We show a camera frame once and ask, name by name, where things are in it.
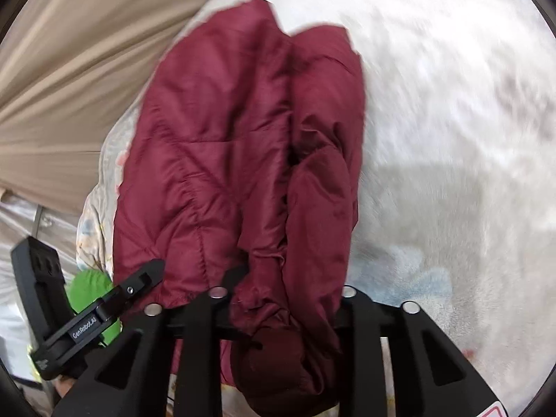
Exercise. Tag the green cloth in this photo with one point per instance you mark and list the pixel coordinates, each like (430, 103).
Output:
(89, 289)

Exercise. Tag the beige cloth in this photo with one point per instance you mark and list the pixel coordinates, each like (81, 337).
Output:
(65, 95)

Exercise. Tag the maroon puffer jacket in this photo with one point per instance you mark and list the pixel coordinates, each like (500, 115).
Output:
(208, 139)

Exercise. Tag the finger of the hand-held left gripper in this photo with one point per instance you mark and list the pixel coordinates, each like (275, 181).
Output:
(137, 282)

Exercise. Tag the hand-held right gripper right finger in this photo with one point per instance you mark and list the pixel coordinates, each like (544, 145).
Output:
(361, 319)

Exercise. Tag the white printed blanket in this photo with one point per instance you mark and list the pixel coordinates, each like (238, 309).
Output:
(434, 139)

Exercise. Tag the white crinkled cloth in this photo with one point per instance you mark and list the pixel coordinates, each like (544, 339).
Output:
(26, 234)

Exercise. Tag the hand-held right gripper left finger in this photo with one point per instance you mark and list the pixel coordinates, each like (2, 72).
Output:
(213, 315)

